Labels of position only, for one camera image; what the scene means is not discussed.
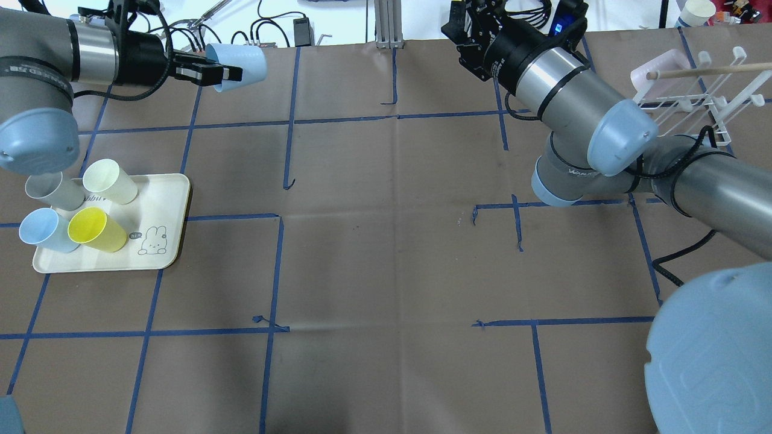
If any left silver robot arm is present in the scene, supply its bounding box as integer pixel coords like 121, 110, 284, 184
1, 1, 248, 175

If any grey plastic cup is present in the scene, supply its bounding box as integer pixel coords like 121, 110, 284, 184
25, 171, 86, 211

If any paper cup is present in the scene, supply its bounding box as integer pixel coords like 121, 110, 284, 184
675, 0, 717, 27

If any cream white cup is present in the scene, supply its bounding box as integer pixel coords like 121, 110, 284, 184
82, 159, 139, 205

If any yellow plastic cup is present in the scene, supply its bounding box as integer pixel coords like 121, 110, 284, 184
68, 207, 128, 253

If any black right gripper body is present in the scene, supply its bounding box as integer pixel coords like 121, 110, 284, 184
441, 1, 589, 82

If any cream plastic tray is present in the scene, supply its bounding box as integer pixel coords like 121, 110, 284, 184
31, 174, 191, 274

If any white wire cup rack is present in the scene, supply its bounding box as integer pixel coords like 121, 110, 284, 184
637, 46, 771, 146

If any light blue cup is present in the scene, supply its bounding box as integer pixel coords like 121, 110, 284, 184
19, 208, 80, 253

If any black power adapter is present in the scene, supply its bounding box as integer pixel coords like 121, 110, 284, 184
293, 17, 314, 47

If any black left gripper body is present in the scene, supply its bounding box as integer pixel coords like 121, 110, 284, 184
112, 28, 170, 88

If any pink plastic cup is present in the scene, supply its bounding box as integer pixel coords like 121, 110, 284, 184
630, 49, 691, 104

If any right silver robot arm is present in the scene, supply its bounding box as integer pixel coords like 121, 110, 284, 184
441, 1, 770, 433

